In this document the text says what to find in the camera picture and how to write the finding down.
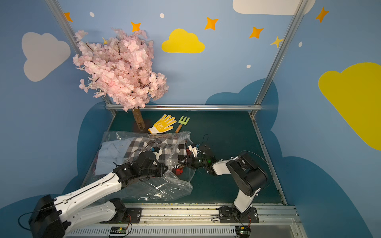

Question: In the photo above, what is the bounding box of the clear plastic vacuum bag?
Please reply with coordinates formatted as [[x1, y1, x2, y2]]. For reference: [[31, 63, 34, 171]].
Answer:
[[85, 131, 195, 204]]

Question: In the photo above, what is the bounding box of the black white checkered shirt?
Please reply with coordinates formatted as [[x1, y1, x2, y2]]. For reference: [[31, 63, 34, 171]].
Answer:
[[124, 131, 191, 166]]

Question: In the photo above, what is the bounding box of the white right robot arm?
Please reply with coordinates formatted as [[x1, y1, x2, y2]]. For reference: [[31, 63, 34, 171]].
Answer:
[[178, 144, 269, 214]]

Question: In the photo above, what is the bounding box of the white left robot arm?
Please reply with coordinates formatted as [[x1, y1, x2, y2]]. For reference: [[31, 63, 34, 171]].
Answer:
[[28, 147, 168, 238]]

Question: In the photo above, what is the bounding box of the light blue shirt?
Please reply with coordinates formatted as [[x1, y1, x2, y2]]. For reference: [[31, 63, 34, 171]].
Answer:
[[95, 138, 132, 176]]

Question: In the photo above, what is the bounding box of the red black checkered cloth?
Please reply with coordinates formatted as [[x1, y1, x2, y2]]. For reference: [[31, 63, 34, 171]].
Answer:
[[172, 168, 184, 176]]

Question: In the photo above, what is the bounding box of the green garden hand fork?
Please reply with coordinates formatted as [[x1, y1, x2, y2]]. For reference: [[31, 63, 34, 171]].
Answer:
[[175, 116, 190, 133]]

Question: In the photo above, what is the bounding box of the yellow work glove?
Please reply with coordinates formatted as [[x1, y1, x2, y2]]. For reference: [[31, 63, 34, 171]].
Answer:
[[148, 114, 177, 134]]

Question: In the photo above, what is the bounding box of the left green circuit board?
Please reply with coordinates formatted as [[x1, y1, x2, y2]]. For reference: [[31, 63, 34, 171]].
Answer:
[[110, 227, 128, 236]]

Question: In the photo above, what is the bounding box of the green circuit board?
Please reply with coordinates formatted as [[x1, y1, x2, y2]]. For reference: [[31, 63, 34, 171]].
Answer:
[[110, 227, 128, 236], [235, 226, 250, 238]]

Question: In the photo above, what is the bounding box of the right green circuit board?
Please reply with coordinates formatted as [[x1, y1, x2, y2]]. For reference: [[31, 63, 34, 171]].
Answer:
[[235, 226, 250, 238]]

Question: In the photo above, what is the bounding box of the pink artificial blossom tree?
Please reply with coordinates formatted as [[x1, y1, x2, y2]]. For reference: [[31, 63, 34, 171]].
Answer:
[[72, 29, 169, 131]]

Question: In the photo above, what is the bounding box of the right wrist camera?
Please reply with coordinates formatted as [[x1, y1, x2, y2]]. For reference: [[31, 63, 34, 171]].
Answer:
[[188, 144, 198, 158]]

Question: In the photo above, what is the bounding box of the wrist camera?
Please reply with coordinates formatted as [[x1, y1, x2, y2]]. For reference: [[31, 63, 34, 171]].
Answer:
[[148, 149, 162, 161], [188, 144, 198, 158]]

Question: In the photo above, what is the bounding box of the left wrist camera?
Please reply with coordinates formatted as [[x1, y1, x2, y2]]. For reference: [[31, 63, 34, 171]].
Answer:
[[148, 149, 162, 161]]

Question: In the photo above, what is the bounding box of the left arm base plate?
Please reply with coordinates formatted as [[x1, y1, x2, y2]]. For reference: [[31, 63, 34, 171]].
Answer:
[[100, 207, 142, 224]]

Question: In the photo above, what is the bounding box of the aluminium mounting rail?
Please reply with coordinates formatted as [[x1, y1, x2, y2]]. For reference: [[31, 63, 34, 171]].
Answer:
[[65, 203, 307, 238]]

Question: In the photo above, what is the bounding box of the aluminium frame back bar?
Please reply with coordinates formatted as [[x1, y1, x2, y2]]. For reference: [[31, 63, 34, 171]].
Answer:
[[106, 104, 263, 111]]

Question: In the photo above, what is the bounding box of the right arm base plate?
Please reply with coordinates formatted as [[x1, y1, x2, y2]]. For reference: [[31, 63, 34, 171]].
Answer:
[[218, 206, 260, 223]]

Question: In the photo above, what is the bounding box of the right aluminium frame post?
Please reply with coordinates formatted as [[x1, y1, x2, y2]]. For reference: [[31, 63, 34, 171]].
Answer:
[[254, 0, 309, 106]]

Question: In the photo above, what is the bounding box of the aluminium frame post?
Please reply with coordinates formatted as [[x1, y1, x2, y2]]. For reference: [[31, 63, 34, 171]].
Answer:
[[254, 0, 309, 106], [46, 0, 113, 105]]

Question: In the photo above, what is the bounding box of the left aluminium frame post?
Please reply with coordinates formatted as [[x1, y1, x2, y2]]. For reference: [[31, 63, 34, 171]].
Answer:
[[46, 0, 113, 105]]

